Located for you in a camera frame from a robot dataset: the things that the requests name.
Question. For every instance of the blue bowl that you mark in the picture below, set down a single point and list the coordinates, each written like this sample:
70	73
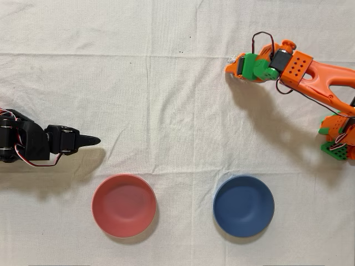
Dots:
244	206

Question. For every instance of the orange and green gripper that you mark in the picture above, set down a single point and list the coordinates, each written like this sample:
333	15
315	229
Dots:
232	68

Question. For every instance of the white tablecloth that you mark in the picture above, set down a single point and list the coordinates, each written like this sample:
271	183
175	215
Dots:
166	110

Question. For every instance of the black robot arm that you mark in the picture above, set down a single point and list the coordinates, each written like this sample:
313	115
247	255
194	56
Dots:
30	138

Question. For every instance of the blue candy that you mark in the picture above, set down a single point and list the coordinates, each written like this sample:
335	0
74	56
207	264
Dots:
232	58

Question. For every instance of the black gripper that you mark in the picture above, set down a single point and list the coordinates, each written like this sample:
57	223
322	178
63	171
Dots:
67	141

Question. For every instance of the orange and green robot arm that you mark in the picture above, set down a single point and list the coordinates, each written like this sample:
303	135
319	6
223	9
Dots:
319	74

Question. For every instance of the pink bowl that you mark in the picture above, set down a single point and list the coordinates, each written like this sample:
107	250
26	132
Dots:
124	205

